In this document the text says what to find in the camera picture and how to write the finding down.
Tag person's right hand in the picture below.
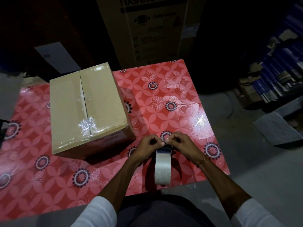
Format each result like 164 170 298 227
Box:
165 131 206 166

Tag person's left hand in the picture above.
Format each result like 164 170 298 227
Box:
130 134 165 165

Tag clear packing tape roll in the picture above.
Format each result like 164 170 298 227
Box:
155 145 173 186

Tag person's right forearm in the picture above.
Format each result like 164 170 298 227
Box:
196 157 252 220

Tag person's left forearm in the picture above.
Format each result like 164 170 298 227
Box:
99 156 145 214

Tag red floral tablecloth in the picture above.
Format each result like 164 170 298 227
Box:
0 59 231 222

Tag person's dark trousers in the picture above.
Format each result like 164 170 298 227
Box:
117 192 216 227

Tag taped brown cardboard box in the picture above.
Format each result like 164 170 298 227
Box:
49 62 137 155

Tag grey flat board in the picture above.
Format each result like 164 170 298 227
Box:
252 112 303 146

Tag large printed cardboard carton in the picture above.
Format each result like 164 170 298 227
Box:
96 0 206 69

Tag stack of blue packets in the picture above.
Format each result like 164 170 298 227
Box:
239 2 303 104

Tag white paper sheet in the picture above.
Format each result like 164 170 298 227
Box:
34 42 81 74

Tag gold bracelet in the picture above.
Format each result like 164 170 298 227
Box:
196 156 210 168

